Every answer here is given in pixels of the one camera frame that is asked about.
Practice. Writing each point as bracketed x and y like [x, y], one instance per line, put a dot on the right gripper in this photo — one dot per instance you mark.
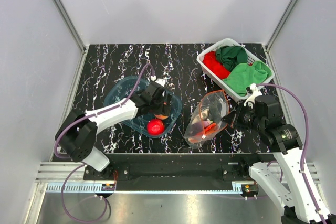
[232, 118]

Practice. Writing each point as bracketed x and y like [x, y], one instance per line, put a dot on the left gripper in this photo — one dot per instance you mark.
[165, 109]

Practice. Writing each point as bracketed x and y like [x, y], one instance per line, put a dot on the orange fake fruit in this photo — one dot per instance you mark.
[161, 117]

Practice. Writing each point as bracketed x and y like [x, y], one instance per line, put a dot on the red fake apple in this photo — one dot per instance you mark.
[155, 127]

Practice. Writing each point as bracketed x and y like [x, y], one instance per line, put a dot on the clear zip top bag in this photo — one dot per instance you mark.
[212, 107]

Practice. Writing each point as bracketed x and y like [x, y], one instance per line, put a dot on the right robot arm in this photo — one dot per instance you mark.
[299, 201]

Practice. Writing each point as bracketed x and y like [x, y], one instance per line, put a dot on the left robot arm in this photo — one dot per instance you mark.
[76, 137]

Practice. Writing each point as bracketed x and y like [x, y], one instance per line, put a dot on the light green cloth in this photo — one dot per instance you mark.
[243, 75]

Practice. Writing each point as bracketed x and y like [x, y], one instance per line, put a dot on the blue plastic container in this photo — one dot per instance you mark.
[123, 88]

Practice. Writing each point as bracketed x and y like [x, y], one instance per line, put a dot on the dark green cloth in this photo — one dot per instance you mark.
[231, 56]

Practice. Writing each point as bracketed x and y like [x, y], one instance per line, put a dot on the red cloth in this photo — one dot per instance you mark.
[215, 66]

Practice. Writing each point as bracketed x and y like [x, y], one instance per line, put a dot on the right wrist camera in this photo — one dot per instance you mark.
[252, 92]

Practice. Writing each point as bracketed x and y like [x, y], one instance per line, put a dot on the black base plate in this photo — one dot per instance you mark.
[176, 172]

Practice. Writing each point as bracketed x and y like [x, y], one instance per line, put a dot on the white cable duct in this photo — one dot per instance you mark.
[97, 188]

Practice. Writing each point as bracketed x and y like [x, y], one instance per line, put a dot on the aluminium frame rail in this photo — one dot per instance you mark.
[69, 24]

